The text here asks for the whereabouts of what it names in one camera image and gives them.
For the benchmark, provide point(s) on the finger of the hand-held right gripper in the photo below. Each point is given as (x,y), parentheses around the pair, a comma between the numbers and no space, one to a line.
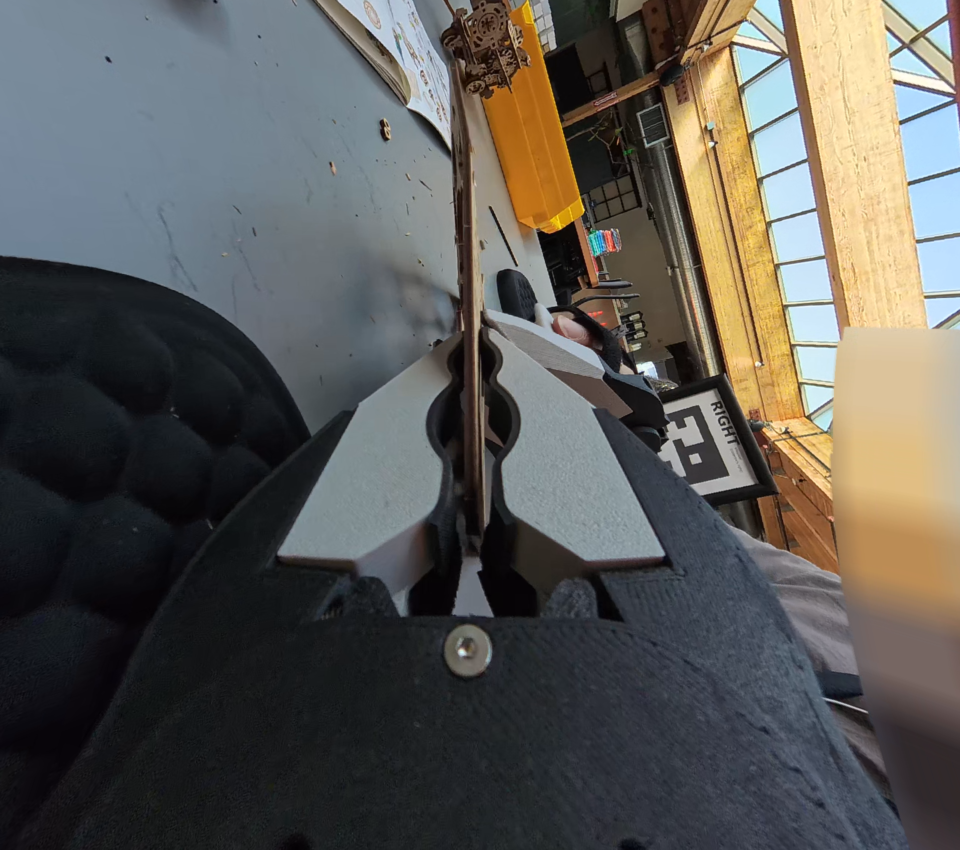
(581,381)

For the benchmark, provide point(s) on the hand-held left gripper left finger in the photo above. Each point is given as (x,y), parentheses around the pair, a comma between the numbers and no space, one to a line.
(367,490)

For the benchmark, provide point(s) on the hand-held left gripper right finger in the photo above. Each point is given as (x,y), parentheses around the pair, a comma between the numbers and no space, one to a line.
(577,490)

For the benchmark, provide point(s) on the wooden parts sheet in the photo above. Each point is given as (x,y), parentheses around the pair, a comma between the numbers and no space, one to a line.
(466,250)

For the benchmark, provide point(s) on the small wooden link part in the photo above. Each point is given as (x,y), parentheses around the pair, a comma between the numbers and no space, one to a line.
(385,130)

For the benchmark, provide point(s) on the person's right hand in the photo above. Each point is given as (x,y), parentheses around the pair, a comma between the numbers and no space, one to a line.
(576,329)

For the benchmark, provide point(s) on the black framed marker sign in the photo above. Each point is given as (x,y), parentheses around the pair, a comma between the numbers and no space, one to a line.
(712,445)

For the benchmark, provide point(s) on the thin dark wooden stick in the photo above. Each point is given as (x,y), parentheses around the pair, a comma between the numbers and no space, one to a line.
(502,235)

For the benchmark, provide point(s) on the wooden cabinet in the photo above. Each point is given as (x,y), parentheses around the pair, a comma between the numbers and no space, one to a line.
(802,497)

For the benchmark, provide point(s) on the yellow plastic bin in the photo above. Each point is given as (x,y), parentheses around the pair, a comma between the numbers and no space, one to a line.
(532,130)

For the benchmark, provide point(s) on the wooden gear mechanism assembly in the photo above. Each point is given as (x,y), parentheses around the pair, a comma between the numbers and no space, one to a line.
(487,40)

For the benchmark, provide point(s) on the silver ventilation duct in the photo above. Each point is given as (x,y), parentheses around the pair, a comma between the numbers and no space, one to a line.
(675,250)

